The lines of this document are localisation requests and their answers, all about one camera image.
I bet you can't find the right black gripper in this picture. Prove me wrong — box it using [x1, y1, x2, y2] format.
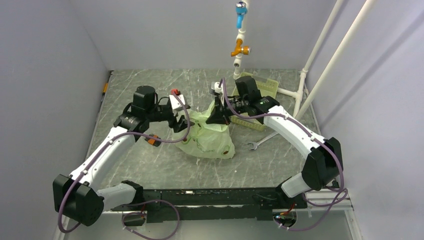
[206, 94, 249, 126]

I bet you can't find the light green plastic bag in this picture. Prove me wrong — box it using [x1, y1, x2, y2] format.
[174, 102, 236, 159]

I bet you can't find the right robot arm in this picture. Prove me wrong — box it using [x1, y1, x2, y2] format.
[206, 76, 344, 208]

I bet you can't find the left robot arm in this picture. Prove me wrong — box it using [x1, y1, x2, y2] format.
[52, 85, 192, 233]

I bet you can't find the orange black hex key set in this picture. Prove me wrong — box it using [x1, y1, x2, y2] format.
[144, 133, 162, 147]

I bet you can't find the silver wrench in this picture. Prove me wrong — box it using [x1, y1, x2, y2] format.
[247, 131, 279, 151]

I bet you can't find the orange tap valve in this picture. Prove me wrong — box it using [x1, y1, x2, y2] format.
[230, 38, 251, 57]

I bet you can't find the blue tap valve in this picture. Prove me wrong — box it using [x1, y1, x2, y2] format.
[235, 1, 248, 29]

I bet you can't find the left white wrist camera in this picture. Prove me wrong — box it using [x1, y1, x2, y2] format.
[168, 88, 191, 113]

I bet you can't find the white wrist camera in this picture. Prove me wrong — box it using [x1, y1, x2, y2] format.
[210, 81, 224, 98]
[168, 88, 191, 113]

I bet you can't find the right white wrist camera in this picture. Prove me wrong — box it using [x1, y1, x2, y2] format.
[210, 81, 224, 98]

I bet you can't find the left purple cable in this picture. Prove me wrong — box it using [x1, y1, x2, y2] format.
[57, 94, 192, 240]

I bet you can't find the purple cable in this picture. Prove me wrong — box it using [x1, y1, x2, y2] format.
[218, 77, 349, 232]
[57, 94, 192, 240]

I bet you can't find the white pvc pipe frame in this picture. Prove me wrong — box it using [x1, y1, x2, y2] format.
[233, 0, 375, 115]

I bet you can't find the orange handled tool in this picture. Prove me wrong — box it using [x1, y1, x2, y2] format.
[101, 70, 114, 98]

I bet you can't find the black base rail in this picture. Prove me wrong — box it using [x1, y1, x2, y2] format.
[113, 187, 308, 223]

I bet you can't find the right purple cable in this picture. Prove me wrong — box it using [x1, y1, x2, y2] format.
[218, 77, 349, 232]

